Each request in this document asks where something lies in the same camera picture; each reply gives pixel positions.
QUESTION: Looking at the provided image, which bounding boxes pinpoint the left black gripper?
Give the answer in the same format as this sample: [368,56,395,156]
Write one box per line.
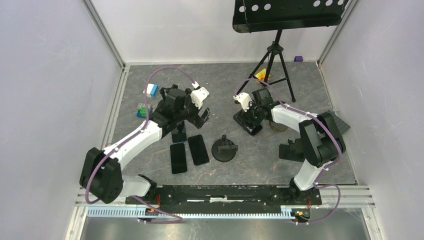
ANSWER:
[174,89,211,129]

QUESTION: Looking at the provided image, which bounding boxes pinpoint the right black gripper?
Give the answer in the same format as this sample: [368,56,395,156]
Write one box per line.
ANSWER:
[236,98,263,132]

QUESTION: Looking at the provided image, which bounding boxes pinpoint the black round-base phone stand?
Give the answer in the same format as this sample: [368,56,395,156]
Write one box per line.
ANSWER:
[211,134,239,163]

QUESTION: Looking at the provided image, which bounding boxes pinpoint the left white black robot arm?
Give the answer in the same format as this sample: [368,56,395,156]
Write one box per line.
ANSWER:
[79,84,210,204]

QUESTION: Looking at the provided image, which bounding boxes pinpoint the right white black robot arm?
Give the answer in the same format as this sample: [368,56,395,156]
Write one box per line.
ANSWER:
[233,88,346,204]

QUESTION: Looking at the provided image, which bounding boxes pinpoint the far black phone stand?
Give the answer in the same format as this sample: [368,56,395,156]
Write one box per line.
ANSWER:
[156,87,173,115]

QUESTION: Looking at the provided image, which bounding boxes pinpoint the black square-base phone holder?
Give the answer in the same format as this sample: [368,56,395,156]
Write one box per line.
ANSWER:
[278,138,305,163]

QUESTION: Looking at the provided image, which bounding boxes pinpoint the black music stand tripod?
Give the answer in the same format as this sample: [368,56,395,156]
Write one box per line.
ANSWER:
[232,0,348,102]

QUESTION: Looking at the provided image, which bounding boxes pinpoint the blue-edged black smartphone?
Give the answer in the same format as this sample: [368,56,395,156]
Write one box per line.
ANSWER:
[171,121,187,144]

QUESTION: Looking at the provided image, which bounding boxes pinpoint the orange yellow block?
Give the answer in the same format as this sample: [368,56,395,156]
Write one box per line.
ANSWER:
[253,67,267,83]

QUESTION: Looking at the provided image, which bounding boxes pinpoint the white and blue blocks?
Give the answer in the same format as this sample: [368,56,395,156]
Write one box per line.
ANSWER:
[143,83,159,98]

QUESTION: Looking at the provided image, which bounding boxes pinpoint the green white blue blocks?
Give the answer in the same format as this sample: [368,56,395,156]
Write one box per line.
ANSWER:
[136,103,154,119]

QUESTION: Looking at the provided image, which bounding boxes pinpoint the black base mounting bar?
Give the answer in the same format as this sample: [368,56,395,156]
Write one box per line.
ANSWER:
[141,184,322,214]

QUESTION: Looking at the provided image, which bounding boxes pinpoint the purple block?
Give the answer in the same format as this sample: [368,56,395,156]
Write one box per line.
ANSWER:
[293,55,304,62]

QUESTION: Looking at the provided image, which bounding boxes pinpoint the grey studded baseplate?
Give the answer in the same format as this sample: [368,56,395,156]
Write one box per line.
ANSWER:
[327,110,351,135]

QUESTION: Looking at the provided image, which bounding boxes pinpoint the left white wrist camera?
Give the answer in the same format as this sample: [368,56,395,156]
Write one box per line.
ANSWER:
[190,81,210,110]

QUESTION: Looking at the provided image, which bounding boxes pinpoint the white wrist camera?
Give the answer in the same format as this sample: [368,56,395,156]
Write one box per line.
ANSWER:
[190,81,210,110]
[233,92,254,112]

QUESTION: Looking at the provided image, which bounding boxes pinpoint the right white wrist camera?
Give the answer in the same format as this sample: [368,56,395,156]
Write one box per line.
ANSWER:
[233,92,254,112]

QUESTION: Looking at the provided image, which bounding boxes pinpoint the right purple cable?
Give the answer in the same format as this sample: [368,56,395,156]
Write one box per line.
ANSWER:
[234,78,343,226]

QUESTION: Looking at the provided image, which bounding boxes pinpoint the purple cable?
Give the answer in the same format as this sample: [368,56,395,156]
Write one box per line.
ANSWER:
[84,67,200,225]
[234,78,343,226]

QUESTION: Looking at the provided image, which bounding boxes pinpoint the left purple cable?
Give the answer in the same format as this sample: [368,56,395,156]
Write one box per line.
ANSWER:
[84,67,200,225]

